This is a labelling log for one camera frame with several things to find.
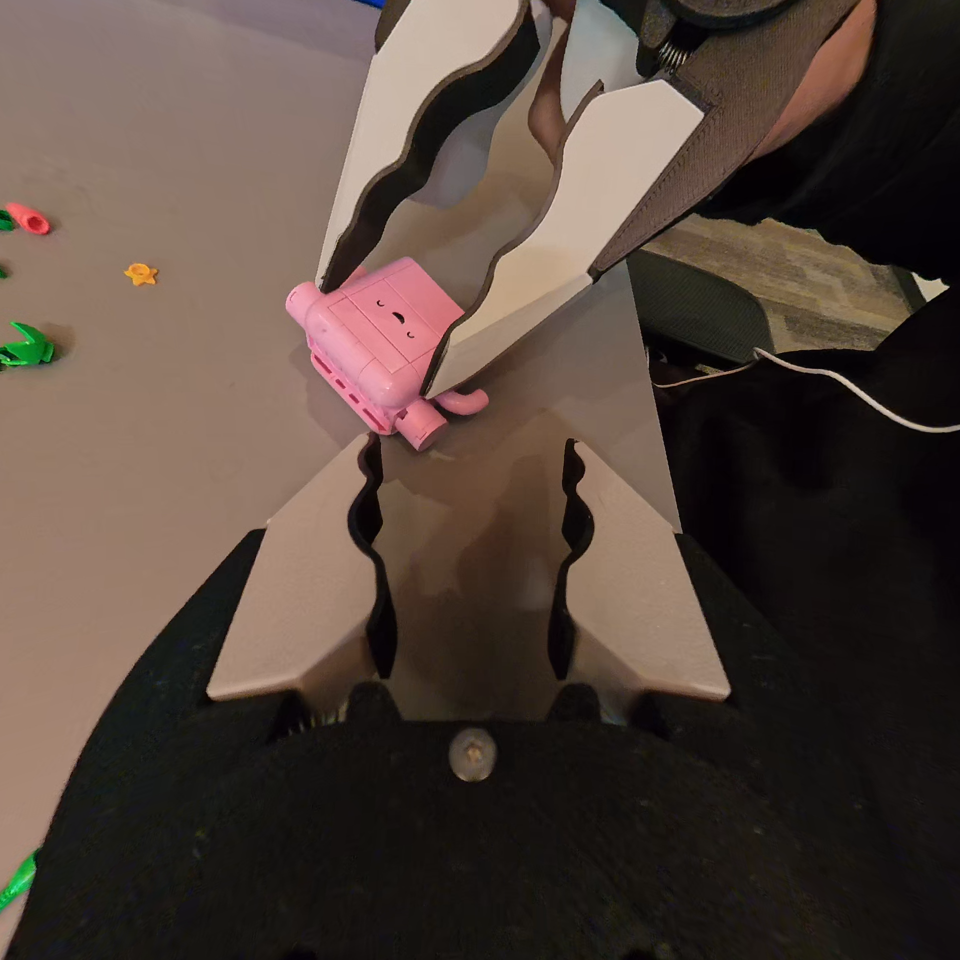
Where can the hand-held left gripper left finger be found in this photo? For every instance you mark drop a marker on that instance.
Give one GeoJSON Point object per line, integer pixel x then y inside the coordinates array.
{"type": "Point", "coordinates": [300, 607]}

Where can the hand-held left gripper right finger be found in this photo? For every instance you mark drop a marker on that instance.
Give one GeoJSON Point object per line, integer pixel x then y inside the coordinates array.
{"type": "Point", "coordinates": [645, 607]}

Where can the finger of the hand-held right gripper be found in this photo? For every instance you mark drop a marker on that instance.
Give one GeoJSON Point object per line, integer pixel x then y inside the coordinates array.
{"type": "Point", "coordinates": [420, 90]}
{"type": "Point", "coordinates": [622, 165]}

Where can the pink brick animal body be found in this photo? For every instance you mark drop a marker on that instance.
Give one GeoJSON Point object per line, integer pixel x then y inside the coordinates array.
{"type": "Point", "coordinates": [420, 427]}

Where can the person's right hand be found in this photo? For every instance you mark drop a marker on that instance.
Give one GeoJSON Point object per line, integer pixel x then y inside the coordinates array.
{"type": "Point", "coordinates": [547, 105]}

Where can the black office chair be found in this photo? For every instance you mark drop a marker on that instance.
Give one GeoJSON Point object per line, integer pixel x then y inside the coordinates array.
{"type": "Point", "coordinates": [697, 307]}

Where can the person's black jacket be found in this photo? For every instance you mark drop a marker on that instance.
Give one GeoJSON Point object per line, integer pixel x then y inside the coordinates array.
{"type": "Point", "coordinates": [825, 562]}

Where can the yellow star piece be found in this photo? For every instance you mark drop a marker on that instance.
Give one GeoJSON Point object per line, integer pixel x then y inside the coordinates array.
{"type": "Point", "coordinates": [141, 274]}

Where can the green spiky leaf piece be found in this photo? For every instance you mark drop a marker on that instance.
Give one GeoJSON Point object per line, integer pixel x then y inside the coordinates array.
{"type": "Point", "coordinates": [30, 349]}

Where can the green flexible rod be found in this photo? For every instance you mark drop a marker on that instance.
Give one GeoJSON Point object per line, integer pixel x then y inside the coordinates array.
{"type": "Point", "coordinates": [19, 881]}

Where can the coral cone piece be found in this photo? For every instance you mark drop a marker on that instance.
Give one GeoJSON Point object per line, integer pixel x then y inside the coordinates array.
{"type": "Point", "coordinates": [28, 219]}

